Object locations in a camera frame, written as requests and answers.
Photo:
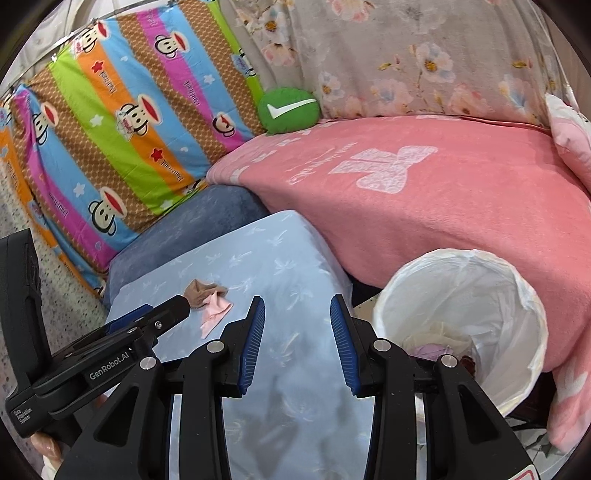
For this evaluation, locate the pink cloth piece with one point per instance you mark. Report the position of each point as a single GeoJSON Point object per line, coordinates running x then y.
{"type": "Point", "coordinates": [214, 311]}

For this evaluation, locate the pink blanket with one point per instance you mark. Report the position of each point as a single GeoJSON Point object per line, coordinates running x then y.
{"type": "Point", "coordinates": [415, 207]}

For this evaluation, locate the floral quilt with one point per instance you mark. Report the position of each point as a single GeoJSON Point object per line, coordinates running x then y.
{"type": "Point", "coordinates": [415, 55]}

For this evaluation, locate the white bag-lined bin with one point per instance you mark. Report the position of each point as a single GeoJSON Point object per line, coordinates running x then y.
{"type": "Point", "coordinates": [461, 295]}

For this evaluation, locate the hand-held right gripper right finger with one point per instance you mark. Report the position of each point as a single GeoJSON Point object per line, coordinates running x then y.
{"type": "Point", "coordinates": [344, 344]}

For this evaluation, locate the blue-grey pillow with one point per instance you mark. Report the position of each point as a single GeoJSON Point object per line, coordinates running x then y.
{"type": "Point", "coordinates": [198, 217]}

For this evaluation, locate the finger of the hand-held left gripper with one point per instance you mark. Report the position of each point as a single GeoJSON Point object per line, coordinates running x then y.
{"type": "Point", "coordinates": [168, 316]}
{"type": "Point", "coordinates": [131, 318]}

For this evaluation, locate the purple cloth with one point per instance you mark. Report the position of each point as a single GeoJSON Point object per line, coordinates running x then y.
{"type": "Point", "coordinates": [427, 351]}

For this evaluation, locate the green round cushion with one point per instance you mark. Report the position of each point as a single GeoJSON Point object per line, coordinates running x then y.
{"type": "Point", "coordinates": [288, 110]}

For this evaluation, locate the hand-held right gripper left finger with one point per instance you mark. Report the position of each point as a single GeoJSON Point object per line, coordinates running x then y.
{"type": "Point", "coordinates": [251, 344]}

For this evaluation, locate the beige cloth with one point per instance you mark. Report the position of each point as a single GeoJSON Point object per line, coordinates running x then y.
{"type": "Point", "coordinates": [434, 332]}

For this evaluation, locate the person's left hand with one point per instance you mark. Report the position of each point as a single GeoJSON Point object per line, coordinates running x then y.
{"type": "Point", "coordinates": [46, 446]}

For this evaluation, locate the striped monkey print pillow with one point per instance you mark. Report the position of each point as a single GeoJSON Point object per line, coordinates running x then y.
{"type": "Point", "coordinates": [138, 115]}
{"type": "Point", "coordinates": [27, 184]}

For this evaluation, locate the brown sock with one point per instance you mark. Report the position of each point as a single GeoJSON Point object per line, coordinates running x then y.
{"type": "Point", "coordinates": [198, 293]}

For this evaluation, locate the pink and white pillow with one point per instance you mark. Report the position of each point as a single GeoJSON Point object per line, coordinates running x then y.
{"type": "Point", "coordinates": [570, 138]}

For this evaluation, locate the light blue palm-print pillow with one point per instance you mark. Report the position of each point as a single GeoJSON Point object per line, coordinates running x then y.
{"type": "Point", "coordinates": [286, 277]}

